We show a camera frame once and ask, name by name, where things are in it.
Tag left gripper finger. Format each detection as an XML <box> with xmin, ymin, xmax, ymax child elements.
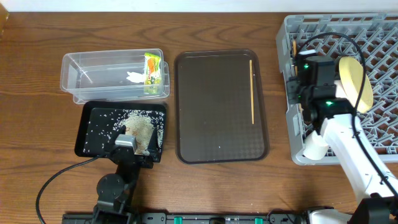
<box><xmin>147</xmin><ymin>128</ymin><xmax>159</xmax><ymax>157</ymax></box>
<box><xmin>107</xmin><ymin>125</ymin><xmax>126</xmax><ymax>149</ymax></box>

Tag wooden chopstick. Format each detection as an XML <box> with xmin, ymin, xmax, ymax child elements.
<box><xmin>249</xmin><ymin>59</ymin><xmax>254</xmax><ymax>124</ymax></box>
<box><xmin>292</xmin><ymin>40</ymin><xmax>303</xmax><ymax>114</ymax></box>

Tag yellow plate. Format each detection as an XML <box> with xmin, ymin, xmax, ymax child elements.
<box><xmin>338</xmin><ymin>57</ymin><xmax>374</xmax><ymax>113</ymax></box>

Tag white cup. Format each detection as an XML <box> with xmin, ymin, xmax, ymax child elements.
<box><xmin>303</xmin><ymin>131</ymin><xmax>329</xmax><ymax>161</ymax></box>

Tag white tissue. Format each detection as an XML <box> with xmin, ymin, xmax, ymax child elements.
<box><xmin>126</xmin><ymin>72</ymin><xmax>146</xmax><ymax>83</ymax></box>

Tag green yellow snack wrapper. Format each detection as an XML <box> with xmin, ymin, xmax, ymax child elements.
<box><xmin>144</xmin><ymin>53</ymin><xmax>162</xmax><ymax>95</ymax></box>

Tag pink bowl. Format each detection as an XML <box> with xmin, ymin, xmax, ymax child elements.
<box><xmin>334</xmin><ymin>80</ymin><xmax>347</xmax><ymax>98</ymax></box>

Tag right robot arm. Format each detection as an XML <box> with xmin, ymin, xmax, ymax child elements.
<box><xmin>285</xmin><ymin>75</ymin><xmax>397</xmax><ymax>223</ymax></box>

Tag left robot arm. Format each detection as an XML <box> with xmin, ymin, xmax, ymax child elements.
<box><xmin>90</xmin><ymin>126</ymin><xmax>160</xmax><ymax>224</ymax></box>

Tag grey dishwasher rack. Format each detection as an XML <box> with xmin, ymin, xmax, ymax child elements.
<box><xmin>276</xmin><ymin>13</ymin><xmax>397</xmax><ymax>163</ymax></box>

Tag food scraps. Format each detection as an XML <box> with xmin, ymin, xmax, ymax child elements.
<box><xmin>83</xmin><ymin>108</ymin><xmax>165</xmax><ymax>156</ymax></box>

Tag black plastic tray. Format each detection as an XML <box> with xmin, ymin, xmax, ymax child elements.
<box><xmin>75</xmin><ymin>101</ymin><xmax>166</xmax><ymax>162</ymax></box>

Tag clear plastic bin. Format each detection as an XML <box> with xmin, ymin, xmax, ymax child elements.
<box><xmin>60</xmin><ymin>49</ymin><xmax>170</xmax><ymax>104</ymax></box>

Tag dark brown serving tray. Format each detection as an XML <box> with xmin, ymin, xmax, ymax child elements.
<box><xmin>174</xmin><ymin>49</ymin><xmax>270</xmax><ymax>164</ymax></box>

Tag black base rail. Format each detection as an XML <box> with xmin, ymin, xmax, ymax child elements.
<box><xmin>62</xmin><ymin>209</ymin><xmax>309</xmax><ymax>224</ymax></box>

